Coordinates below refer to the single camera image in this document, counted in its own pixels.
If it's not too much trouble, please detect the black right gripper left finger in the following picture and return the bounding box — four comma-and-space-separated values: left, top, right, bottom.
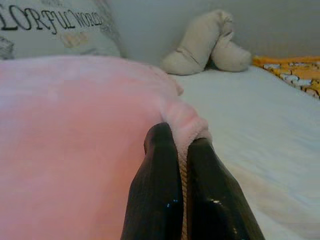
120, 123, 185, 240

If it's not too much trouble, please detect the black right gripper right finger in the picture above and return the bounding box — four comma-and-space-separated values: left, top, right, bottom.
186, 136, 266, 240

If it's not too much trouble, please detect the pink plush pillow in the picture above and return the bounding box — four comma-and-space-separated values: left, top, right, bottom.
0, 55, 214, 240

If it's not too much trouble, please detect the white quilted bed sheet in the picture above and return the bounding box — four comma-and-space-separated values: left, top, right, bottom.
169, 64, 320, 240

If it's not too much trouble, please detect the yellow egg cartoon blanket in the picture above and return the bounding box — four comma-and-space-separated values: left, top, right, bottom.
251, 54, 320, 100

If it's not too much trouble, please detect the cream plush toy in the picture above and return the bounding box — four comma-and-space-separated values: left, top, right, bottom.
160, 9, 253, 76

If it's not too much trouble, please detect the grey printed headboard cushion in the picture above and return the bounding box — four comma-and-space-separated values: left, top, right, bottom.
0, 0, 129, 61

